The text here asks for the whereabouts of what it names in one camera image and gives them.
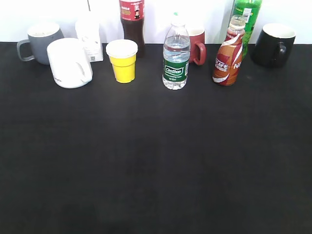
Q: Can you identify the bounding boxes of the brown coffee drink bottle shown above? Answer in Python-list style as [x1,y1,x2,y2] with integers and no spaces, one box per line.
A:
[212,15,245,86]

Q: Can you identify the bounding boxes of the grey ceramic mug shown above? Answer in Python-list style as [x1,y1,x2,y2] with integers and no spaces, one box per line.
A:
[17,22,64,65]

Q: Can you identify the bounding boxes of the red ceramic mug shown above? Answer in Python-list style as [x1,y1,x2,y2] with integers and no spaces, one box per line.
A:
[187,26,207,65]

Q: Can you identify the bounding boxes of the white ceramic mug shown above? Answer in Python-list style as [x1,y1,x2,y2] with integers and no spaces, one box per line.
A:
[47,38,93,89]

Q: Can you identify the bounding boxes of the black ceramic mug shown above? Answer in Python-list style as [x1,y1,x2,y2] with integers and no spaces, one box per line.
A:
[251,23,296,68]

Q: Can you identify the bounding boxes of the green sprite bottle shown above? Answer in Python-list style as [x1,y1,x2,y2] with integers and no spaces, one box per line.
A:
[231,0,262,59]

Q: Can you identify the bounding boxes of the yellow paper cup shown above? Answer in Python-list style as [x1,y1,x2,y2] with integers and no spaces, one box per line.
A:
[106,39,138,83]

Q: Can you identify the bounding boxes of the clear water bottle green label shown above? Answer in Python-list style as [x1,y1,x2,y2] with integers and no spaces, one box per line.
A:
[162,12,191,90]

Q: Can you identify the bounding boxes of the cola bottle red label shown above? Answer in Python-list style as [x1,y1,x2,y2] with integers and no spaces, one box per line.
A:
[119,0,145,58]

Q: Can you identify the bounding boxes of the white plastic bottle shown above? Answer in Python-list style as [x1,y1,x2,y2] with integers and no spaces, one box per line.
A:
[75,13,103,62]

